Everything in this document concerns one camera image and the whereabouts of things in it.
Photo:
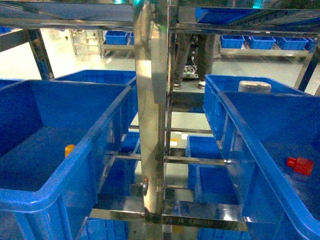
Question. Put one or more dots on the rear blue bin left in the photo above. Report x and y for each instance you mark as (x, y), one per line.
(118, 77)

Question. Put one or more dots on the red one-stud toy block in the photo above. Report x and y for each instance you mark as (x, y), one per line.
(300, 165)

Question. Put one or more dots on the steel centre rack post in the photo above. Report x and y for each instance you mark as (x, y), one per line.
(150, 21)

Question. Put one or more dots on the grey cylindrical container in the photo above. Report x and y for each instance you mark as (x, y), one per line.
(248, 86)

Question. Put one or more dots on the yellow two-stud toy block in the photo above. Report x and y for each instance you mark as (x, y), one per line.
(68, 149)

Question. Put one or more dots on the rear blue crate right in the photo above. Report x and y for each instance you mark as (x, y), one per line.
(216, 100)

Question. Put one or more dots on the blue bin right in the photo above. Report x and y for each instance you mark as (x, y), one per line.
(261, 132)

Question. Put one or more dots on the large blue bin left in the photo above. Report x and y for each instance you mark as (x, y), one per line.
(43, 195)

